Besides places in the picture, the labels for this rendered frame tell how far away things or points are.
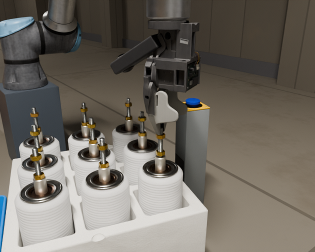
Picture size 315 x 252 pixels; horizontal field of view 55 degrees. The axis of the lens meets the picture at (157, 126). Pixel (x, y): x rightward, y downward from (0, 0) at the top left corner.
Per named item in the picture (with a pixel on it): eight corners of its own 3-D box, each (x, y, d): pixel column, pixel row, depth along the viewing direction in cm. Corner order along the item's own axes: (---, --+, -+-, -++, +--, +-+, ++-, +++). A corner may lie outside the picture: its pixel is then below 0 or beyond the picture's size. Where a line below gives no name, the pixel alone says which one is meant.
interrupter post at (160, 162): (153, 172, 63) (153, 158, 62) (155, 167, 66) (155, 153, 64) (165, 173, 63) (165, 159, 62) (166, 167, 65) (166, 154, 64)
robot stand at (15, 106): (8, 155, 125) (-6, 83, 113) (52, 144, 134) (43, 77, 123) (19, 174, 111) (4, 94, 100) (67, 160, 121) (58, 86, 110)
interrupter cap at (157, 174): (139, 178, 61) (139, 175, 61) (145, 160, 68) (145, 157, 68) (176, 181, 60) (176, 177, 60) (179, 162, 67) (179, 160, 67)
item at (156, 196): (135, 250, 67) (133, 179, 61) (143, 221, 76) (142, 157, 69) (179, 254, 66) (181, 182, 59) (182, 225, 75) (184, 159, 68)
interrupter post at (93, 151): (86, 156, 70) (85, 143, 69) (94, 152, 72) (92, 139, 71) (94, 158, 69) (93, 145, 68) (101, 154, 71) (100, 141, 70)
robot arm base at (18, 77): (-1, 83, 113) (-6, 56, 109) (40, 78, 121) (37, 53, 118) (8, 92, 102) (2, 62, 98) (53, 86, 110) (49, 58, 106)
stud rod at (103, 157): (107, 173, 60) (105, 138, 57) (103, 175, 59) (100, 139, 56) (105, 171, 61) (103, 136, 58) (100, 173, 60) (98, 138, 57)
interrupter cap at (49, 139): (26, 152, 72) (25, 149, 72) (20, 141, 78) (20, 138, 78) (58, 145, 76) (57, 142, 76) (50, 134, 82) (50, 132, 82)
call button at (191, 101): (183, 105, 86) (183, 98, 85) (195, 104, 87) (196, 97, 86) (189, 109, 82) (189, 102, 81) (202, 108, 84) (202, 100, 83)
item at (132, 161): (125, 220, 76) (122, 156, 70) (125, 198, 85) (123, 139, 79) (163, 218, 77) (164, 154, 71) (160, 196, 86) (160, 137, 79)
